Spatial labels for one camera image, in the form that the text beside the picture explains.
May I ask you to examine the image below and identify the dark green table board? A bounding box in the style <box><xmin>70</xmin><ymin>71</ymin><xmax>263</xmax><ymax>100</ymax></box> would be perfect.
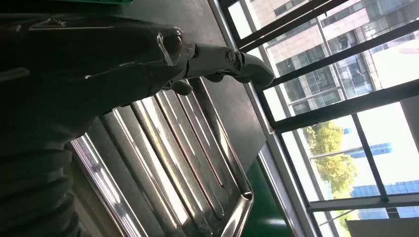
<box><xmin>0</xmin><ymin>0</ymin><xmax>267</xmax><ymax>172</ymax></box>

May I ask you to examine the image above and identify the green conveyor belt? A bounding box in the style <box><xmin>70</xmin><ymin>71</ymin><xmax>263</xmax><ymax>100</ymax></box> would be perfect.
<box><xmin>242</xmin><ymin>157</ymin><xmax>295</xmax><ymax>237</ymax></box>

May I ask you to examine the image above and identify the building outside window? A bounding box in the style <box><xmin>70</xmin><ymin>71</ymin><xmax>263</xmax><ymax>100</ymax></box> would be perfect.
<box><xmin>245</xmin><ymin>0</ymin><xmax>419</xmax><ymax>115</ymax></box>

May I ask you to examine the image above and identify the green tree outside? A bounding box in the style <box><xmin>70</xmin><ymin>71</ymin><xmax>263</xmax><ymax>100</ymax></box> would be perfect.
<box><xmin>302</xmin><ymin>121</ymin><xmax>357</xmax><ymax>237</ymax></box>

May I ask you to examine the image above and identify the silver conveyor side rail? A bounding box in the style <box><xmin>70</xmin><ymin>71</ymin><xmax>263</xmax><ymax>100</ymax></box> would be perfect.
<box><xmin>256</xmin><ymin>144</ymin><xmax>312</xmax><ymax>237</ymax></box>

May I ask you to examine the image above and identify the stainless steel scale tray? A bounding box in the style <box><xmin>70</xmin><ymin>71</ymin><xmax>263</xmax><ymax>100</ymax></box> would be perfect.
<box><xmin>67</xmin><ymin>77</ymin><xmax>254</xmax><ymax>237</ymax></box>

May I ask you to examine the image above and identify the black window frame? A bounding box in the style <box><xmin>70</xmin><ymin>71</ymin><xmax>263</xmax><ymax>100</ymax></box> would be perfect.
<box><xmin>219</xmin><ymin>0</ymin><xmax>419</xmax><ymax>237</ymax></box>

